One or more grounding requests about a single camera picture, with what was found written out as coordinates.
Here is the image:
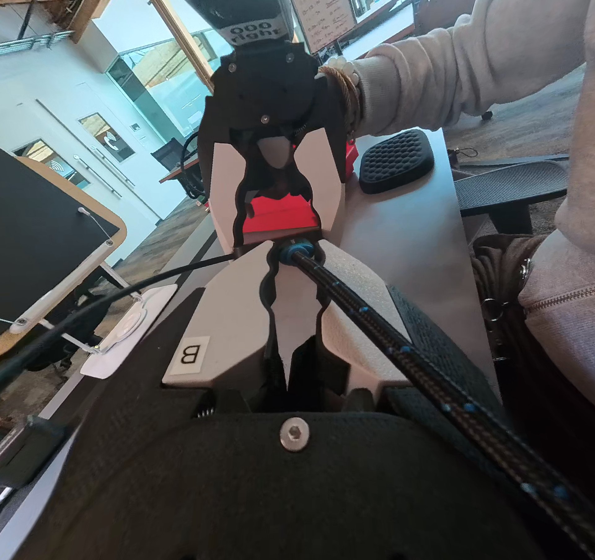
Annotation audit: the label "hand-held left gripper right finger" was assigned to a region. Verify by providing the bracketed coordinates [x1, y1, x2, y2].
[316, 240, 414, 403]

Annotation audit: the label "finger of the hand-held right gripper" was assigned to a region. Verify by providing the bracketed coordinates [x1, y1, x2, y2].
[292, 126, 348, 245]
[207, 142, 255, 258]

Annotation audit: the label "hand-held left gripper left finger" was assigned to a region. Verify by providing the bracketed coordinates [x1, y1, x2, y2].
[162, 240, 280, 390]

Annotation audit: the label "black braided hdmi cable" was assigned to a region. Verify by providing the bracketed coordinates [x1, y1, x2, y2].
[278, 239, 595, 560]

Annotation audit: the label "red plastic bin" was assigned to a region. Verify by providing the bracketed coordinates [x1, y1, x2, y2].
[205, 139, 359, 236]

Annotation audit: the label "grey usb hub with cable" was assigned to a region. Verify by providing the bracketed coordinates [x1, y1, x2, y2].
[0, 225, 322, 384]

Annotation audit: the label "person's right forearm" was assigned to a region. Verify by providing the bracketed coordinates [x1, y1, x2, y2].
[353, 0, 595, 139]

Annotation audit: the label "brown-topped office desk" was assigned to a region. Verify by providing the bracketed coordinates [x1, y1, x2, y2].
[159, 158, 201, 185]

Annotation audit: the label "black mesh desk chair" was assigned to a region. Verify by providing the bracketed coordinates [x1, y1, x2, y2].
[151, 138, 187, 170]

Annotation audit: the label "black foam wrist pad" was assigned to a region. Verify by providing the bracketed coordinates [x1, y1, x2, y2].
[359, 129, 435, 195]

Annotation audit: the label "white panel stand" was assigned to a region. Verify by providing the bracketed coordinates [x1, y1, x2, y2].
[9, 244, 178, 379]

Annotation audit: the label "white double door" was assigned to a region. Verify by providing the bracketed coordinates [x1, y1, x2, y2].
[14, 100, 161, 254]

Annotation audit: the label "black chair armrest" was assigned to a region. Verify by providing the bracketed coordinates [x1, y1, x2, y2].
[453, 160, 570, 236]

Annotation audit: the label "wood-framed black panel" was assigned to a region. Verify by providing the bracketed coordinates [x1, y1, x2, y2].
[0, 148, 127, 351]

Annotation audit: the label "brown office chair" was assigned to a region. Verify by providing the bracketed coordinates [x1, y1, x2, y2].
[414, 0, 484, 35]

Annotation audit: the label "white bead bracelet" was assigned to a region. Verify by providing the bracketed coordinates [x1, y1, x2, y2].
[320, 55, 361, 86]

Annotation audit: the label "thin gold bracelets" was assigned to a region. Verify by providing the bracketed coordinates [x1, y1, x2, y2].
[318, 67, 364, 141]

